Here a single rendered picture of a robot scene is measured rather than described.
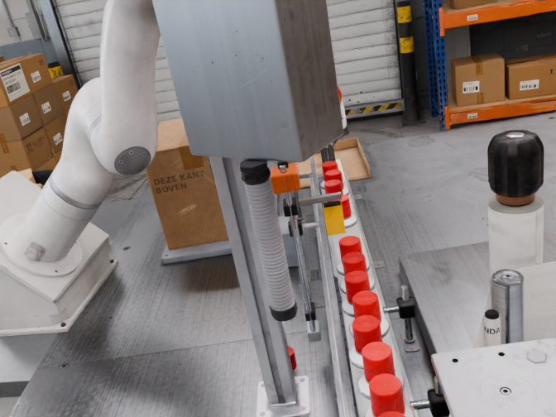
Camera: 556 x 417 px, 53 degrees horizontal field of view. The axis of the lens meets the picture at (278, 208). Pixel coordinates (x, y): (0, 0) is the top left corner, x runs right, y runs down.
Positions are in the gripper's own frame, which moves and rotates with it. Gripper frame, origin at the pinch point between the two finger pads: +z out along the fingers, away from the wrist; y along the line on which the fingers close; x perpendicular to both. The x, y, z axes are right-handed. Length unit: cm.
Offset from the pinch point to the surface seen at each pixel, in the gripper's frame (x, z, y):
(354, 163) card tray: 61, 2, 10
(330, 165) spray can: -8.8, 2.0, -0.1
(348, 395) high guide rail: -54, 32, -4
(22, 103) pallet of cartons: 272, -79, -203
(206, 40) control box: -64, -13, -13
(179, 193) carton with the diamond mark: 13.0, 2.6, -37.6
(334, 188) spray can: -19.3, 6.4, -0.4
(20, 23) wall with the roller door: 397, -179, -253
